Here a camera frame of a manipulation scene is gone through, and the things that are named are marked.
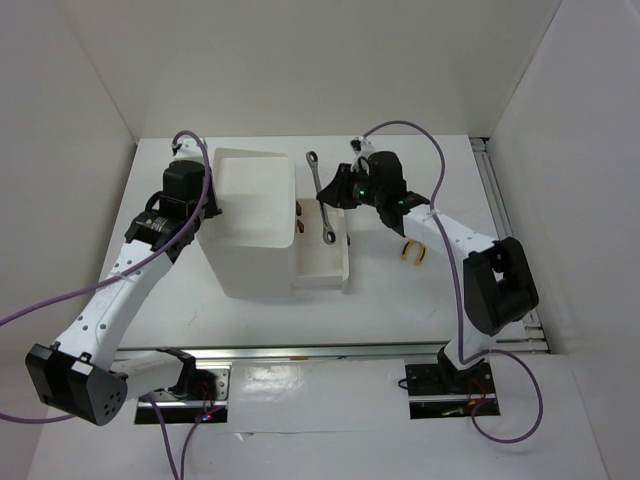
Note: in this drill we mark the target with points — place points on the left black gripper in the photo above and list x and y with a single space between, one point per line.
213 209

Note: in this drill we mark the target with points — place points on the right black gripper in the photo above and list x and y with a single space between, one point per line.
338 192

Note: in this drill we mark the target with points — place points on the large ratchet wrench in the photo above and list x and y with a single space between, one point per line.
328 233

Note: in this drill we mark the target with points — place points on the white bottom drawer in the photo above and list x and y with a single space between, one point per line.
318 265

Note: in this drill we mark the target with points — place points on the yellow handled pliers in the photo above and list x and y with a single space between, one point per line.
415 250

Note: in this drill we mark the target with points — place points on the white drawer cabinet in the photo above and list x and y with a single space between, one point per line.
250 244

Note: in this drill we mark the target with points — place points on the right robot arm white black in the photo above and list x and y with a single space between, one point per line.
493 283

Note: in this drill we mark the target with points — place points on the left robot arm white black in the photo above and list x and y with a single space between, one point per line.
78 372

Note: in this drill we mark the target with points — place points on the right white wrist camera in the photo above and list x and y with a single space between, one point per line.
362 149

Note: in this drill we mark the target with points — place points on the aluminium front rail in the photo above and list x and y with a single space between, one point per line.
301 353

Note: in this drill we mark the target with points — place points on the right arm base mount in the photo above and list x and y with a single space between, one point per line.
435 392

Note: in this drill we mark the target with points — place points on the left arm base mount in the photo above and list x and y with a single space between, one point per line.
208 396

